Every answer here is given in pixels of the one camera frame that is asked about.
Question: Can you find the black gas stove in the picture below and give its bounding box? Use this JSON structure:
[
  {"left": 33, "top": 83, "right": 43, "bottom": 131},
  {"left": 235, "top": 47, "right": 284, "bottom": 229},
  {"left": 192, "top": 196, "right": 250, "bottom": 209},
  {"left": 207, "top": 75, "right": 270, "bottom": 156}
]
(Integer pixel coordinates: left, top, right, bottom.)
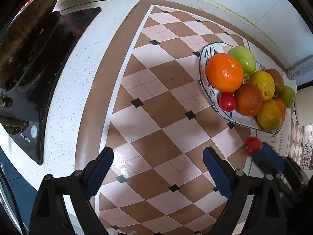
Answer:
[{"left": 0, "top": 7, "right": 102, "bottom": 165}]

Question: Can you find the dark reddish orange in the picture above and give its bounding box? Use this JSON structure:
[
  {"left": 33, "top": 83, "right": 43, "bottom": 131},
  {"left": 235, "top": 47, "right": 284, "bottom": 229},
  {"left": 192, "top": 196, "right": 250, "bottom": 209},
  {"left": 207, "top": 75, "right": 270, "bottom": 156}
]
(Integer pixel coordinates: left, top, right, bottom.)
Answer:
[{"left": 234, "top": 83, "right": 264, "bottom": 117}]

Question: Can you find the brown checkered mat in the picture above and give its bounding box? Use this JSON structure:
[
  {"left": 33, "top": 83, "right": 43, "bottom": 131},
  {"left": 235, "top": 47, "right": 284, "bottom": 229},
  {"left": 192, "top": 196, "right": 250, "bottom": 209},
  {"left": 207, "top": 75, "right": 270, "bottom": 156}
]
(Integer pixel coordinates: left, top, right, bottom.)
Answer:
[{"left": 76, "top": 0, "right": 291, "bottom": 235}]

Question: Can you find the small orange tangerine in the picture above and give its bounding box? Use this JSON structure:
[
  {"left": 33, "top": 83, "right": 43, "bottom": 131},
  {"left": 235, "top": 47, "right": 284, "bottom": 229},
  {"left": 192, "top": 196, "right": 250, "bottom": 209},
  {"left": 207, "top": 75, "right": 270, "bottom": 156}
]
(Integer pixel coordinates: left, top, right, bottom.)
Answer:
[{"left": 272, "top": 97, "right": 287, "bottom": 123}]

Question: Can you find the floral printed plate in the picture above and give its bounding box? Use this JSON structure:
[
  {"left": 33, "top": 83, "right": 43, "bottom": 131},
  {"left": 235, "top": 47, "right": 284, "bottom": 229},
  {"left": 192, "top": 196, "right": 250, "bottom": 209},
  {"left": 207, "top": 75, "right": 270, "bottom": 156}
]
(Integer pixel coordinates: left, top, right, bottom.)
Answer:
[{"left": 199, "top": 42, "right": 297, "bottom": 135}]

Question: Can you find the large bumpy yellow citrus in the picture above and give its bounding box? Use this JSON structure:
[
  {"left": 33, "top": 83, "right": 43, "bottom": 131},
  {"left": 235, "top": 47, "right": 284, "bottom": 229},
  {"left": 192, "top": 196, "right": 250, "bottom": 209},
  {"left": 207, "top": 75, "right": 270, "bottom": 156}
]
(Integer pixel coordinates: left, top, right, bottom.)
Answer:
[{"left": 256, "top": 99, "right": 283, "bottom": 131}]

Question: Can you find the bright orange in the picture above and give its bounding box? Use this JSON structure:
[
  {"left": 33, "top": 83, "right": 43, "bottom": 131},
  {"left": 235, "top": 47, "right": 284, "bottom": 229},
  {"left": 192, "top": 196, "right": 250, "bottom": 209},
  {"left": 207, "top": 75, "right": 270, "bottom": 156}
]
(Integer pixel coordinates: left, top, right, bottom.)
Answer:
[{"left": 205, "top": 53, "right": 244, "bottom": 93}]

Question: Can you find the large red tomato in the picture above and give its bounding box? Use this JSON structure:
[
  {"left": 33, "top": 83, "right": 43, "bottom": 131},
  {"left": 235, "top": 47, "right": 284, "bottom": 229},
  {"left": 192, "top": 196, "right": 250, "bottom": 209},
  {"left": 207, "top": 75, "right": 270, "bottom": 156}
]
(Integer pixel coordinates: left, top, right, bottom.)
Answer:
[{"left": 218, "top": 92, "right": 237, "bottom": 112}]

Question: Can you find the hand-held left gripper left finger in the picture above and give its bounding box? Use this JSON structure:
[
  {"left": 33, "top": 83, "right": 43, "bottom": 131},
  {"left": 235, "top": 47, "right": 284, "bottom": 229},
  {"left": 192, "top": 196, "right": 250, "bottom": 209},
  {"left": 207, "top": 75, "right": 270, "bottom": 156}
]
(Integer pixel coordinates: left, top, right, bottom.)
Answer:
[{"left": 29, "top": 146, "right": 114, "bottom": 235}]

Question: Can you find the black white patterned object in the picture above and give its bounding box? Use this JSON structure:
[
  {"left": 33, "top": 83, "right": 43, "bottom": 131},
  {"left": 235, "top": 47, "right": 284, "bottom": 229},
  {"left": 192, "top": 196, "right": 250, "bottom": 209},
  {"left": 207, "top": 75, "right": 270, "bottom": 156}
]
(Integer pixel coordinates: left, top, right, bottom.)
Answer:
[{"left": 302, "top": 125, "right": 313, "bottom": 170}]

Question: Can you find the white container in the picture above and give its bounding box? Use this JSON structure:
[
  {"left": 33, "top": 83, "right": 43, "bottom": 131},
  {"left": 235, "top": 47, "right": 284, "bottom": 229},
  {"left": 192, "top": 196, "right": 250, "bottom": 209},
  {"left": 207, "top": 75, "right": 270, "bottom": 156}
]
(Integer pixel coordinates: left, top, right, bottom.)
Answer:
[{"left": 293, "top": 87, "right": 313, "bottom": 128}]

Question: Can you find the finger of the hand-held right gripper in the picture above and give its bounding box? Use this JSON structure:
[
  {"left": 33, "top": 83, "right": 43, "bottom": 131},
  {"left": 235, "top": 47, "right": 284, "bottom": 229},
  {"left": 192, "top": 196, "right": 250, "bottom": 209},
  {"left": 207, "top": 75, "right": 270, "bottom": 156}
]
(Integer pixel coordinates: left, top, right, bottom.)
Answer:
[{"left": 252, "top": 142, "right": 306, "bottom": 191}]

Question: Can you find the small red tomato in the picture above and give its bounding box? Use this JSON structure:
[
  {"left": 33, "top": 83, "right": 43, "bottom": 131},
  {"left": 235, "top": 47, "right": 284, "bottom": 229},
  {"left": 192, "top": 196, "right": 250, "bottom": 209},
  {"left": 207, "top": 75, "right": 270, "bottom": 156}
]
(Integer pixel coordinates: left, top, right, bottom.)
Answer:
[{"left": 242, "top": 137, "right": 263, "bottom": 156}]

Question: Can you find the yellow lemon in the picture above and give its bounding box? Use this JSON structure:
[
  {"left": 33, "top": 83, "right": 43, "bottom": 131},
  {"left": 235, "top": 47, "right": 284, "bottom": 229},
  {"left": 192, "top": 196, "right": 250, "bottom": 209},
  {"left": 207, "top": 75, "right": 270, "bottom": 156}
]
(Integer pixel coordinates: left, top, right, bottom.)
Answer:
[{"left": 248, "top": 70, "right": 276, "bottom": 102}]

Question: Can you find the large green apple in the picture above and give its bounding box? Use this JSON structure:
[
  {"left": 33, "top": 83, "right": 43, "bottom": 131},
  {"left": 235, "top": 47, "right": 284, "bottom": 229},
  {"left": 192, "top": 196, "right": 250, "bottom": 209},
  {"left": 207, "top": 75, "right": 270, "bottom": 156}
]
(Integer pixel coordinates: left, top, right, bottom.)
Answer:
[{"left": 229, "top": 46, "right": 257, "bottom": 77}]

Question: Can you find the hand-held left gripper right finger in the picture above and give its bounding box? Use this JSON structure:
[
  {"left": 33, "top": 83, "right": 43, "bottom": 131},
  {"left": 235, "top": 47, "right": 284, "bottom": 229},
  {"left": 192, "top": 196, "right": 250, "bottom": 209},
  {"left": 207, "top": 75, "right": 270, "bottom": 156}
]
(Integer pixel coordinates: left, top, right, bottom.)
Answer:
[{"left": 203, "top": 146, "right": 287, "bottom": 235}]

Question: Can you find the dark wok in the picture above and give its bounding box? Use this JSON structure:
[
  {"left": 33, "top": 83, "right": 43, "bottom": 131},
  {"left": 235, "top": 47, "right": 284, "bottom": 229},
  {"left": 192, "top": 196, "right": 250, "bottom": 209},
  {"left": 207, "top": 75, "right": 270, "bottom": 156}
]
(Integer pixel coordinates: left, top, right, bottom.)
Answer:
[{"left": 0, "top": 0, "right": 60, "bottom": 91}]

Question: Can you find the brown kiwi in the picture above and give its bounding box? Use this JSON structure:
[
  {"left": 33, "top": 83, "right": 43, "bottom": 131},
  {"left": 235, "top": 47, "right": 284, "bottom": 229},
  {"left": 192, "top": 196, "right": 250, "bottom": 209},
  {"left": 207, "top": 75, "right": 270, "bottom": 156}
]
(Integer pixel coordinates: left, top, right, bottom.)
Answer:
[{"left": 265, "top": 69, "right": 285, "bottom": 94}]

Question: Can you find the small green apple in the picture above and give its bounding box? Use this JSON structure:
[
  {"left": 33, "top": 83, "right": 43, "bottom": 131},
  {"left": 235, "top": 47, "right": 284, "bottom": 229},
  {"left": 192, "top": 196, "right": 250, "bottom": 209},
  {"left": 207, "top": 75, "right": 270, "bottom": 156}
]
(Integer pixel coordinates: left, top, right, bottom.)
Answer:
[{"left": 277, "top": 86, "right": 296, "bottom": 108}]

